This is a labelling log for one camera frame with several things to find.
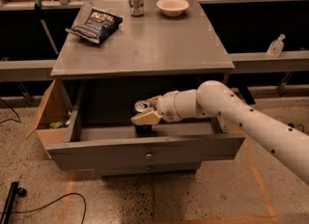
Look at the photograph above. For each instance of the round metal drawer knob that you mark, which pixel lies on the round metal drawer knob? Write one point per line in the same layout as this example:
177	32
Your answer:
149	156

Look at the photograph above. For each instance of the clear sanitizer bottle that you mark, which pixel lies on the clear sanitizer bottle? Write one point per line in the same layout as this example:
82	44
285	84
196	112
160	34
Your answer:
276	47

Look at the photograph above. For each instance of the cardboard box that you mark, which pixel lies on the cardboard box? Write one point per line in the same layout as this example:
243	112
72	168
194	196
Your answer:
52	109

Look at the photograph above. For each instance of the black bar on floor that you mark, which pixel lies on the black bar on floor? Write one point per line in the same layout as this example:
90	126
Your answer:
15	190

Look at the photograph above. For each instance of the open grey top drawer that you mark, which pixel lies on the open grey top drawer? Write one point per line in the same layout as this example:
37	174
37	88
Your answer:
102	137

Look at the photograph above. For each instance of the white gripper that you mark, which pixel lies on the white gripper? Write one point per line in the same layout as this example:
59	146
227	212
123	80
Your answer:
166	104

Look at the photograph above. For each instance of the dark blue chip bag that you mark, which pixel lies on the dark blue chip bag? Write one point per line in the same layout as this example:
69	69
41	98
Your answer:
98	26

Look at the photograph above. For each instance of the black power adapter with cable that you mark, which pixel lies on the black power adapter with cable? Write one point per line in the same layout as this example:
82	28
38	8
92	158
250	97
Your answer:
299	127

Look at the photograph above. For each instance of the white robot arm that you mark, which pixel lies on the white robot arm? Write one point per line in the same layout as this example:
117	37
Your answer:
213	98

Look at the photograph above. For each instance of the white paper bowl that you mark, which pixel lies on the white paper bowl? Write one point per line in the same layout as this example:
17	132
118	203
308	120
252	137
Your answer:
172	8

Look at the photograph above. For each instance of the grey drawer cabinet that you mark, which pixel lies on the grey drawer cabinet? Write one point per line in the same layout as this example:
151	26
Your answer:
152	48

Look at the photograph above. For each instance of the blue pepsi can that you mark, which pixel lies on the blue pepsi can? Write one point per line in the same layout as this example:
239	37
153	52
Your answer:
139	107

